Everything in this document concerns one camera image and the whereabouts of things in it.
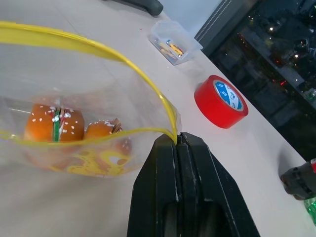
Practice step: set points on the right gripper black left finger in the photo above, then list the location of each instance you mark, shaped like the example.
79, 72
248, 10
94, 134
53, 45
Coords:
155, 197

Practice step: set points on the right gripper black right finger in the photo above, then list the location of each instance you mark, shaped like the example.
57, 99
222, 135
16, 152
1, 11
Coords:
212, 192

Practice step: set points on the clear yellow-zip plastic bag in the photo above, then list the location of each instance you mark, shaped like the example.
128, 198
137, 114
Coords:
98, 86

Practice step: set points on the red tape roll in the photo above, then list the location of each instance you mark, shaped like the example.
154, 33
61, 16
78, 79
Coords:
214, 108

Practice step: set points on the red-cap cola bottle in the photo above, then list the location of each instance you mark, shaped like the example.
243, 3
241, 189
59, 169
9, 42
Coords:
298, 180

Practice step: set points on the yellow-cap green soda bottle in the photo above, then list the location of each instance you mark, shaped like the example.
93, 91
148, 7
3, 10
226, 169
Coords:
311, 212

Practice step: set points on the clear plastic parts box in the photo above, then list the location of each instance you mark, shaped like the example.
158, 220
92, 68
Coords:
177, 32

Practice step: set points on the dark grey remote controller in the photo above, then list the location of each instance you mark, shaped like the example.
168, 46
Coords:
148, 5

